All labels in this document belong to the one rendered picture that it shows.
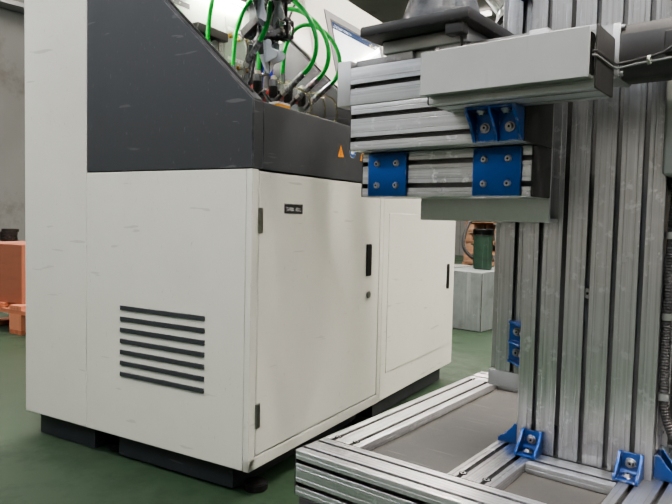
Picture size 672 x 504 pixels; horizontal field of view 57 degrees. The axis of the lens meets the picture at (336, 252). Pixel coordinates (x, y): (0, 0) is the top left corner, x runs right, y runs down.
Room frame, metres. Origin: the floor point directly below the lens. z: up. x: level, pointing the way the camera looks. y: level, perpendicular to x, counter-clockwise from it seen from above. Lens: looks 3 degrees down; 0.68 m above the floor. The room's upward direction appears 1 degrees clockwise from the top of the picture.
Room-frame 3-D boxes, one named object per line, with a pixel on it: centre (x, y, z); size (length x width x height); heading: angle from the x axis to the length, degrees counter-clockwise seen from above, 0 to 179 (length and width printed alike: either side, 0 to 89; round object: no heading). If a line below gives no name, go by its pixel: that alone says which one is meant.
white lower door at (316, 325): (1.76, 0.03, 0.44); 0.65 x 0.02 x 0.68; 150
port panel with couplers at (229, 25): (2.23, 0.35, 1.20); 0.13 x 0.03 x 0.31; 150
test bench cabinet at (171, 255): (1.90, 0.27, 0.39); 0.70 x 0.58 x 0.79; 150
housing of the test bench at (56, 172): (2.42, 0.47, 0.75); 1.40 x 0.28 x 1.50; 150
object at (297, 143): (1.77, 0.04, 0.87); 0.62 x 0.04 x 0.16; 150
